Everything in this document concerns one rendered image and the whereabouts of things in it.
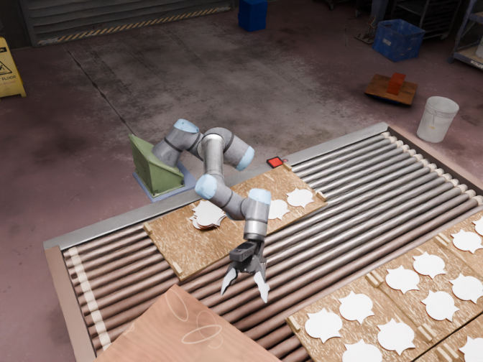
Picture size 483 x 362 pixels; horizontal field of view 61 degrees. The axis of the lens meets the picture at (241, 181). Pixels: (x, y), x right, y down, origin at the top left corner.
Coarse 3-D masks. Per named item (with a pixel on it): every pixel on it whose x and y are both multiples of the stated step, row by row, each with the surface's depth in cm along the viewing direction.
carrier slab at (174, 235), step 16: (192, 208) 194; (160, 224) 185; (176, 224) 186; (192, 224) 186; (224, 224) 187; (240, 224) 187; (160, 240) 178; (176, 240) 179; (192, 240) 179; (208, 240) 179; (224, 240) 180; (240, 240) 180; (176, 256) 172; (192, 256) 172; (208, 256) 173; (224, 256) 174; (176, 272) 166; (192, 272) 166
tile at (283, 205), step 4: (276, 200) 199; (280, 200) 199; (272, 204) 197; (276, 204) 197; (280, 204) 197; (284, 204) 197; (272, 208) 195; (276, 208) 195; (280, 208) 195; (284, 208) 195; (272, 212) 193; (276, 212) 193; (280, 212) 193; (284, 212) 193; (288, 212) 194; (272, 216) 191; (276, 216) 191; (280, 216) 191; (280, 220) 190
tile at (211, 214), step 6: (204, 210) 186; (210, 210) 186; (216, 210) 186; (198, 216) 183; (204, 216) 183; (210, 216) 183; (216, 216) 183; (222, 216) 184; (198, 222) 180; (204, 222) 180; (210, 222) 181; (216, 222) 181
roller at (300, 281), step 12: (468, 192) 212; (444, 204) 205; (456, 204) 207; (420, 216) 198; (432, 216) 200; (396, 228) 191; (408, 228) 193; (372, 240) 186; (384, 240) 186; (348, 252) 180; (360, 252) 180; (324, 264) 174; (336, 264) 175; (300, 276) 170; (312, 276) 170; (288, 288) 165; (252, 300) 160; (240, 312) 156; (252, 312) 158
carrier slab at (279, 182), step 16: (256, 176) 213; (272, 176) 214; (288, 176) 214; (240, 192) 203; (272, 192) 204; (288, 192) 205; (288, 208) 196; (304, 208) 197; (272, 224) 188; (288, 224) 190
